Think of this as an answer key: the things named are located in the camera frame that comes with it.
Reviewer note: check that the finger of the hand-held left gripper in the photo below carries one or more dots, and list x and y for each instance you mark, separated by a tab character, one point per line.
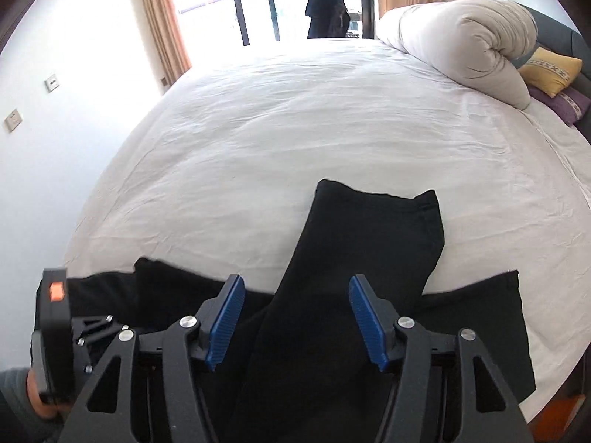
90	337

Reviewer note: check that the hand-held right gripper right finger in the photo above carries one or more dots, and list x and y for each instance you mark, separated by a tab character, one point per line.
367	320

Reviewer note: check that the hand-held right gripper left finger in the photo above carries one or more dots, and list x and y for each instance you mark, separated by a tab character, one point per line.
226	318

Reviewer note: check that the black pants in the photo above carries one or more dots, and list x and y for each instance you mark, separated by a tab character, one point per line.
364	249

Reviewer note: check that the person's left forearm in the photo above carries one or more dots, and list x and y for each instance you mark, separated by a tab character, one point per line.
11	390

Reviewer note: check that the person's left hand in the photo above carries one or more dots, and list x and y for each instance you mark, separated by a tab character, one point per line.
44	408

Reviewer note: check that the bed with white sheet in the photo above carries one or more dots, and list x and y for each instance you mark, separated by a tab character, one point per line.
277	138

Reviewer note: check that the rolled white duvet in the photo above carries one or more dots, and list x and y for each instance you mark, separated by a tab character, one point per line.
452	41

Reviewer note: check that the purple patterned pillow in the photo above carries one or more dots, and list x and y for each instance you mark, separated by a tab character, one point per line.
570	104

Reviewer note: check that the yellow patterned pillow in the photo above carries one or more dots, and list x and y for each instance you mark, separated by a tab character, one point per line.
551	71

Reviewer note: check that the dark hanging jacket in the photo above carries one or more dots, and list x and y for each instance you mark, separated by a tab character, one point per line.
325	4

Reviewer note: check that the grey upholstered headboard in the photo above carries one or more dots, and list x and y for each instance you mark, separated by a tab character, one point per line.
561	32

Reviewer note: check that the white wall socket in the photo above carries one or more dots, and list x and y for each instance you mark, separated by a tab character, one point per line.
51	83
14	121

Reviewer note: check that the black balcony door frame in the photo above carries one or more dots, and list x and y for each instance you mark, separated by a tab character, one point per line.
240	4

